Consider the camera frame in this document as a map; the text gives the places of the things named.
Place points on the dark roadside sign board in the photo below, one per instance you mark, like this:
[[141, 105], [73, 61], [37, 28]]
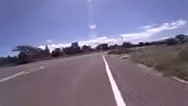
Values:
[[74, 44]]

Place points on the row of dark trees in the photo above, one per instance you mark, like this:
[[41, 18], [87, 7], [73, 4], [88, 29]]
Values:
[[65, 51]]

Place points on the white painted edge line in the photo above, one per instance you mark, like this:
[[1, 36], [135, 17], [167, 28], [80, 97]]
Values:
[[114, 87]]

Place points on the reddish grey asphalt road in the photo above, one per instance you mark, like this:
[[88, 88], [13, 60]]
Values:
[[59, 93]]

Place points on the dry grass and scrub verge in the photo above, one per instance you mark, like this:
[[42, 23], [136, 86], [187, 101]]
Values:
[[176, 57]]

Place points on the pale painted centre line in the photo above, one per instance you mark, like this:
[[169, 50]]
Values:
[[10, 76]]

